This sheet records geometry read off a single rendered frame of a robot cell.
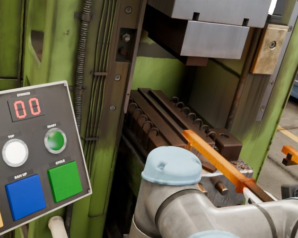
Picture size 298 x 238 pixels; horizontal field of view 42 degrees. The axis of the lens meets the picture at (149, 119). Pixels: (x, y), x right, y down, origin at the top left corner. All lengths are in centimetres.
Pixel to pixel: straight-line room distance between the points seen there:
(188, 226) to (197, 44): 69
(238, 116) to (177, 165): 98
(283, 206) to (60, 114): 56
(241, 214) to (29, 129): 53
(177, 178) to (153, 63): 113
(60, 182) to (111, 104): 38
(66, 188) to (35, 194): 8
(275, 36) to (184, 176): 95
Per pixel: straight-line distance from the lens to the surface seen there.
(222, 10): 108
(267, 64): 141
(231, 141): 133
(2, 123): 85
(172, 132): 125
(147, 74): 160
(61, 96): 92
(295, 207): 53
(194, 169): 50
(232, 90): 144
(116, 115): 123
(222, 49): 112
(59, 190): 90
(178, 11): 102
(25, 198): 86
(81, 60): 109
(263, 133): 160
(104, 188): 137
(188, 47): 106
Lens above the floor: 154
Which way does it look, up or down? 25 degrees down
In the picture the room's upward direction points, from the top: 12 degrees clockwise
